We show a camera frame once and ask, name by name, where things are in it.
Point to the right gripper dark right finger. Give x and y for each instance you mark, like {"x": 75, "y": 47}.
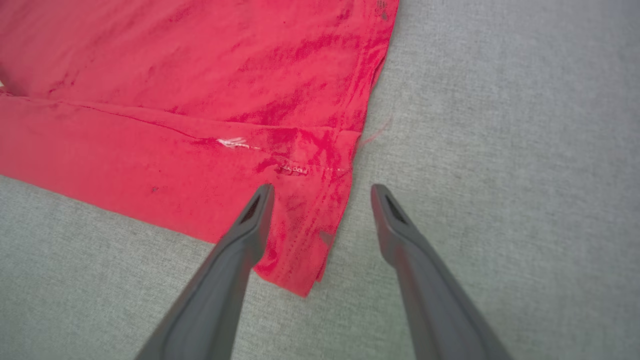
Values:
{"x": 435, "y": 310}

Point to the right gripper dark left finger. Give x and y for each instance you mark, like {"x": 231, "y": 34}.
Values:
{"x": 215, "y": 300}

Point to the red and white jersey shirt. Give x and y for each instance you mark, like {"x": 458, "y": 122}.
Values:
{"x": 175, "y": 75}

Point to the grey fabric sofa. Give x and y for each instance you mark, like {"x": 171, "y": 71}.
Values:
{"x": 500, "y": 150}

